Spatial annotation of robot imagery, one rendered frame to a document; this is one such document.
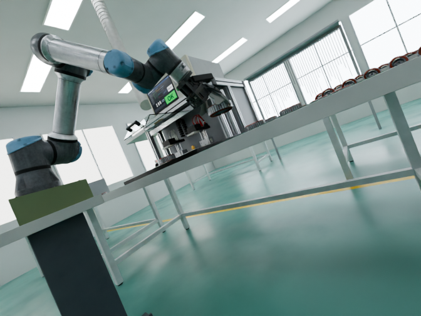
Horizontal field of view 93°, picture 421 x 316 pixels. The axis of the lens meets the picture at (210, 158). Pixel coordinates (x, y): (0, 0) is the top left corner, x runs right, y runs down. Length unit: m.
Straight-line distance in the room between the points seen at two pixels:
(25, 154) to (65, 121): 0.20
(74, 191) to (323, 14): 7.42
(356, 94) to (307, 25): 7.09
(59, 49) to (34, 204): 0.56
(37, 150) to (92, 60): 0.45
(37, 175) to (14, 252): 4.51
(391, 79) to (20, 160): 1.19
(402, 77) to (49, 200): 1.14
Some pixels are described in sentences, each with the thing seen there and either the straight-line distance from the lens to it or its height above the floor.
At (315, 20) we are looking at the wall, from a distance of 7.66.
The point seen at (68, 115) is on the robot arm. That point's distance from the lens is 1.11.
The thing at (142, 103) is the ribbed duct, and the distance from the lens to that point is 2.60.
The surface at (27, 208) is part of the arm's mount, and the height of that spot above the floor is 0.80.
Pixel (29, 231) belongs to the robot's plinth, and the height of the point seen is 0.72.
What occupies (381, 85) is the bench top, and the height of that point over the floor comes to 0.72.
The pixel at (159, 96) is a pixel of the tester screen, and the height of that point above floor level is 1.22.
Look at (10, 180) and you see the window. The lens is 5.63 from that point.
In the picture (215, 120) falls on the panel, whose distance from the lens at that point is 1.34.
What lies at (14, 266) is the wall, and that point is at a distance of 5.51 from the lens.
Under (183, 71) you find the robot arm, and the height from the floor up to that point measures 1.05.
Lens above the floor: 0.73
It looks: 1 degrees down
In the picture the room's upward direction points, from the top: 23 degrees counter-clockwise
